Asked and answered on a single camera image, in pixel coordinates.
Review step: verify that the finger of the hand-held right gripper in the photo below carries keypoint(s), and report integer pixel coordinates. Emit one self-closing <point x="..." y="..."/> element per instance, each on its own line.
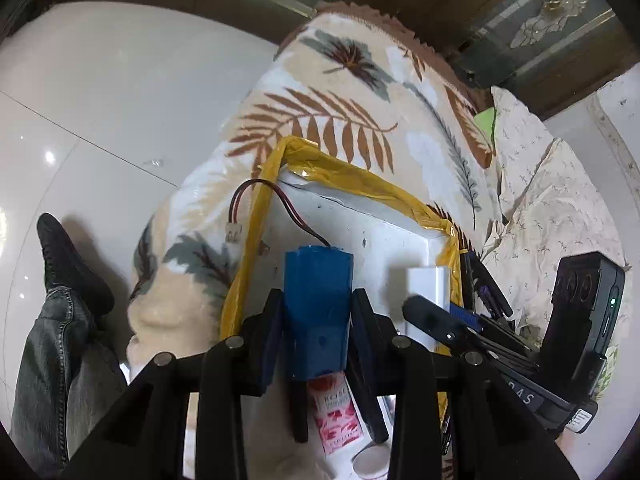
<point x="465" y="317"/>
<point x="430" y="315"/>

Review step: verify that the white foam box yellow tape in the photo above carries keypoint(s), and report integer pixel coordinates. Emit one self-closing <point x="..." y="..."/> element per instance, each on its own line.
<point x="370" y="220"/>

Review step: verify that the white pill bottle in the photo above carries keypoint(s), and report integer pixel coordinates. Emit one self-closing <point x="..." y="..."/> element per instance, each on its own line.
<point x="370" y="462"/>

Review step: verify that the pink floral hand cream tube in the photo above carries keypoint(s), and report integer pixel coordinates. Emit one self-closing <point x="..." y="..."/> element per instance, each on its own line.
<point x="337" y="420"/>

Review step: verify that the blue battery pack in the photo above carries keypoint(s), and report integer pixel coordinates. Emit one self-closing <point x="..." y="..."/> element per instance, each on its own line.
<point x="315" y="300"/>

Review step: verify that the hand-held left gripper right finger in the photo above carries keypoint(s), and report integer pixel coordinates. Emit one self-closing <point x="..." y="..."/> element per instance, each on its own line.
<point x="362" y="340"/>

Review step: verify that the wooden glass door cabinet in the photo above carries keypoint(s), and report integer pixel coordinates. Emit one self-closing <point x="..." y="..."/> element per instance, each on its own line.
<point x="450" y="10"/>

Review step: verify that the white charger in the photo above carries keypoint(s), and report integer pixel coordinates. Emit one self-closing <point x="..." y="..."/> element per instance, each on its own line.
<point x="425" y="282"/>

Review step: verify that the black shoe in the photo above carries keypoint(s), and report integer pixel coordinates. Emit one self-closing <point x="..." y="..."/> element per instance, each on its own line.
<point x="70" y="260"/>

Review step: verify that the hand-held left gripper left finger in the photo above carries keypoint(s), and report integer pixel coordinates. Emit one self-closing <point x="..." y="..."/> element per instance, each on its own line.
<point x="270" y="345"/>

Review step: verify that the white sprig printed quilt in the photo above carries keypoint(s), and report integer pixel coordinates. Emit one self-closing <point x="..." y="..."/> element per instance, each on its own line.
<point x="540" y="200"/>

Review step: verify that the person's jeans leg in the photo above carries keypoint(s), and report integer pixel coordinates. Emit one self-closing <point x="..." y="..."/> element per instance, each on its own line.
<point x="55" y="385"/>

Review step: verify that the leaf printed blanket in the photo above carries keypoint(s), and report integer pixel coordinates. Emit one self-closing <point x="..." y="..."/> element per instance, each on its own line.
<point x="320" y="110"/>

